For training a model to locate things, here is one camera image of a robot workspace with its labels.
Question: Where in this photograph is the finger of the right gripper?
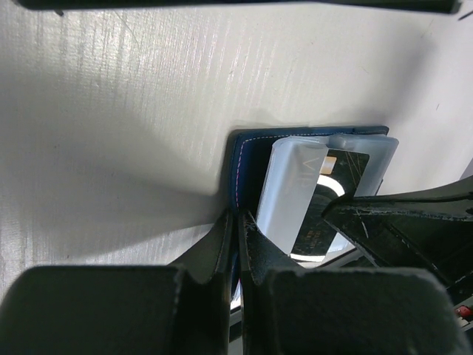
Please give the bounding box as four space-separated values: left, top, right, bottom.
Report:
334 217 472 292
321 179 472 228

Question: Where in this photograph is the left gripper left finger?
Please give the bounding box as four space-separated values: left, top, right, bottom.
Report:
1 211 234 354

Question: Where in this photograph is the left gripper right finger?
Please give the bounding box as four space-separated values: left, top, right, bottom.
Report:
238 212 472 354

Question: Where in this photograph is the black VIP credit card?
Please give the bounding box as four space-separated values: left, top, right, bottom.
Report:
290 149 370 262

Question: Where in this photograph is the blue leather card holder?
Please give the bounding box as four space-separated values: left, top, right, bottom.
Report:
229 126 398 268

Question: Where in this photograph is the black plastic card rack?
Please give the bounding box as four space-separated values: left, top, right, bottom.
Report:
16 0 462 14

